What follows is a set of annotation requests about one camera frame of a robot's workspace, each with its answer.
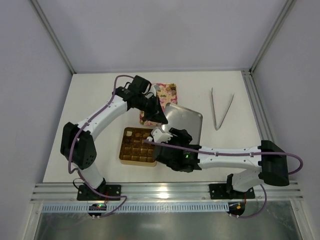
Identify floral tray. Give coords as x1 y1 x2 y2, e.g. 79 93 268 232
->
139 83 178 127

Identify white chocolate piece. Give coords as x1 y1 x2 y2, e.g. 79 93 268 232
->
125 131 132 137

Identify metal tongs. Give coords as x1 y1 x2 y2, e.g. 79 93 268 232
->
210 87 235 131

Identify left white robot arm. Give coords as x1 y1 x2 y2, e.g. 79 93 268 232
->
60 75 168 190

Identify black mounting plate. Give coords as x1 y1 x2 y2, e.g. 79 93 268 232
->
208 183 256 200
76 184 122 201

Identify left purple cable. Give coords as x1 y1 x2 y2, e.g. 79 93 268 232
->
67 74 137 218

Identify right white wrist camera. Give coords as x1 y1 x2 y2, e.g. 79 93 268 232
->
146 127 173 143

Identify silver tin lid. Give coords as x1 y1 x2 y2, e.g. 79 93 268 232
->
161 103 203 145

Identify gold chocolate box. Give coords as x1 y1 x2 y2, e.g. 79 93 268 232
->
119 127 157 167

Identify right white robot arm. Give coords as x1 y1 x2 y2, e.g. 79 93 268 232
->
145 127 290 197

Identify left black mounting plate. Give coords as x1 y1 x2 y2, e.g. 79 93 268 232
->
76 184 122 201

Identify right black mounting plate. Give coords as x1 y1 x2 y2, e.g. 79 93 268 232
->
208 183 256 200

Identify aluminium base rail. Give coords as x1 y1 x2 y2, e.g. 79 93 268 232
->
31 181 304 203

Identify perforated cable duct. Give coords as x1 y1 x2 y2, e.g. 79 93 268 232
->
41 202 229 214

